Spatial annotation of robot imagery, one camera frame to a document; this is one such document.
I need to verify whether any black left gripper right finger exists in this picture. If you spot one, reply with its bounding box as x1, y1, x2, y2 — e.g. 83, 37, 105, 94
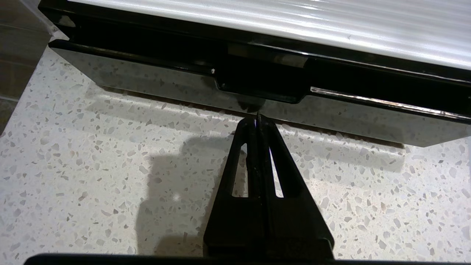
257, 112, 335, 258

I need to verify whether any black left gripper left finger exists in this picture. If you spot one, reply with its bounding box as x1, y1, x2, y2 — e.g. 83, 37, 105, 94
203, 116, 260, 258

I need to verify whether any black box with white lid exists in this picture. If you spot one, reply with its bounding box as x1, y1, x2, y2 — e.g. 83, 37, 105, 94
39, 0, 471, 122

